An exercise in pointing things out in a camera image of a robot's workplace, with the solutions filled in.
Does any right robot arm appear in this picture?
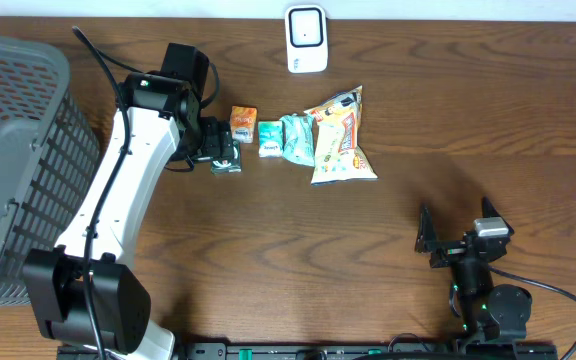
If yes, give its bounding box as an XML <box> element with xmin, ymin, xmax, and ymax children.
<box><xmin>415</xmin><ymin>197</ymin><xmax>532</xmax><ymax>355</ymax></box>

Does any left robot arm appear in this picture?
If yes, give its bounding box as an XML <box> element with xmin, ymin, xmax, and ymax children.
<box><xmin>22</xmin><ymin>43</ymin><xmax>237</xmax><ymax>359</ymax></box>

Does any mint green pouch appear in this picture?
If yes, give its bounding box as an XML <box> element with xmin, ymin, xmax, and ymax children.
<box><xmin>280</xmin><ymin>114</ymin><xmax>315</xmax><ymax>167</ymax></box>

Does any dark green round-logo packet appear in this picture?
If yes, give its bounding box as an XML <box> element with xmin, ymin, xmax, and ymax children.
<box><xmin>211</xmin><ymin>141</ymin><xmax>242</xmax><ymax>175</ymax></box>

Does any grey plastic shopping basket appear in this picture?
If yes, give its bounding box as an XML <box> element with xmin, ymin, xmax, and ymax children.
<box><xmin>0</xmin><ymin>36</ymin><xmax>100</xmax><ymax>306</ymax></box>

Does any white barcode scanner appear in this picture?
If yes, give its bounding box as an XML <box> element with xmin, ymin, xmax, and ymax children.
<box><xmin>284</xmin><ymin>4</ymin><xmax>329</xmax><ymax>74</ymax></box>

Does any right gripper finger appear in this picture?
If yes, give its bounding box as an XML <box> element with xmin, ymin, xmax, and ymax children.
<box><xmin>481</xmin><ymin>196</ymin><xmax>514</xmax><ymax>235</ymax></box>
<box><xmin>415</xmin><ymin>204</ymin><xmax>438</xmax><ymax>253</ymax></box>

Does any green tissue pack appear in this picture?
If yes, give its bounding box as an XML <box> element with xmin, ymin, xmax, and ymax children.
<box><xmin>258</xmin><ymin>121</ymin><xmax>284</xmax><ymax>158</ymax></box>

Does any orange tissue pack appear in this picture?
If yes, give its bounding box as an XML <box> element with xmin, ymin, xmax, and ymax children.
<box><xmin>230</xmin><ymin>106</ymin><xmax>258</xmax><ymax>144</ymax></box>

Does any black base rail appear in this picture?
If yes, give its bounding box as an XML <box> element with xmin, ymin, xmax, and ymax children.
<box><xmin>56</xmin><ymin>341</ymin><xmax>559</xmax><ymax>360</ymax></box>

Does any cream snack bag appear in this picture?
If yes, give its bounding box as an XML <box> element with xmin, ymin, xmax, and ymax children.
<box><xmin>304</xmin><ymin>85</ymin><xmax>378</xmax><ymax>185</ymax></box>

